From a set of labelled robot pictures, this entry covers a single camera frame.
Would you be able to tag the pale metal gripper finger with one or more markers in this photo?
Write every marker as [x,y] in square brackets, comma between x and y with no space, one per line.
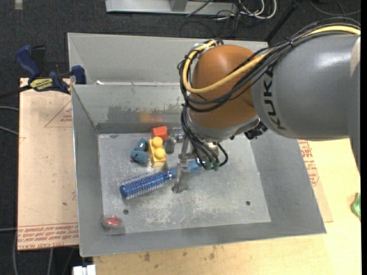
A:
[180,187]
[181,173]

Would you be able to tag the small grey cylinder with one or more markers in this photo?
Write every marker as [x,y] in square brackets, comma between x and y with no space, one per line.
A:
[170,145]

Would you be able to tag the yellow toy brick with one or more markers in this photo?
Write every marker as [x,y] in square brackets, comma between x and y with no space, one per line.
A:
[157,153]

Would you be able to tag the blue hairbrush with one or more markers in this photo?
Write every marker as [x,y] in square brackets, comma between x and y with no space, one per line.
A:
[143,183]

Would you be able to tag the grey metal bin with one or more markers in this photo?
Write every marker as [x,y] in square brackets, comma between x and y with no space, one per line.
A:
[218,199]

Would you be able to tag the teal toy piece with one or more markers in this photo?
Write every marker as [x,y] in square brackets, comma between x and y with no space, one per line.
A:
[140,157]
[141,145]

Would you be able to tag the red toy block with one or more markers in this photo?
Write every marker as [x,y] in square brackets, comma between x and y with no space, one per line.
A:
[159,133]

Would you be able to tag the red round disc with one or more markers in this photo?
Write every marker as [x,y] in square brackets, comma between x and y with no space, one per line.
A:
[111,221]

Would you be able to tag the brown cardboard board red print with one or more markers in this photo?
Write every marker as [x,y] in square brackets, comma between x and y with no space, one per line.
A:
[46,165]

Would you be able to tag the black cylinder on white bracket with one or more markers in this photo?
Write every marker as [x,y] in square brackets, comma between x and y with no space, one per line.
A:
[256,131]

